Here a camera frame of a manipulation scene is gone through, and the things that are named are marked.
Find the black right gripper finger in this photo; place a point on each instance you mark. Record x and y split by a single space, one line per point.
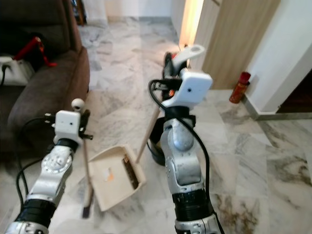
169 66
180 71

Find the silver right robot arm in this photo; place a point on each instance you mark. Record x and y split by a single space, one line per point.
183 165

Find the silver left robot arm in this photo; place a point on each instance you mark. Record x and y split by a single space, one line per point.
53 170

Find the dark brown sofa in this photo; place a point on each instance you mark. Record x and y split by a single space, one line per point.
48 92

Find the red printed can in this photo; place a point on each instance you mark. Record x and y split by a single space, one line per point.
240 87

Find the light wooden panel door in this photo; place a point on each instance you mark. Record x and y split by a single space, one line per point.
239 34

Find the white power strip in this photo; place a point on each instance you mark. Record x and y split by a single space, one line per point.
13 70

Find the dark wooden staircase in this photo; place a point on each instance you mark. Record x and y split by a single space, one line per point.
297 95

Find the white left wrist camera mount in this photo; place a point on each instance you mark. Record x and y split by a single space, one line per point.
68 127

